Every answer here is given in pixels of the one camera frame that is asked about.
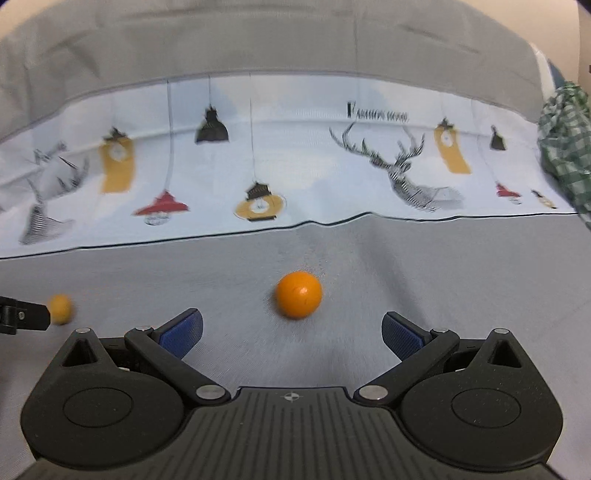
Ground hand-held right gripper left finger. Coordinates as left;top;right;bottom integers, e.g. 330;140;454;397
58;309;232;408

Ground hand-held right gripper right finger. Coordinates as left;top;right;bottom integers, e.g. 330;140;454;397
353;311;533;408

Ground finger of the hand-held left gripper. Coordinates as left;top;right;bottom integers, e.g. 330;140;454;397
0;296;51;334

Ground orange cherry tomato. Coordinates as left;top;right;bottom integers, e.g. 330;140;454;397
47;294;75;325
276;272;323;319

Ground green checkered cloth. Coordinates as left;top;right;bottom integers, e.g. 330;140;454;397
537;82;591;232

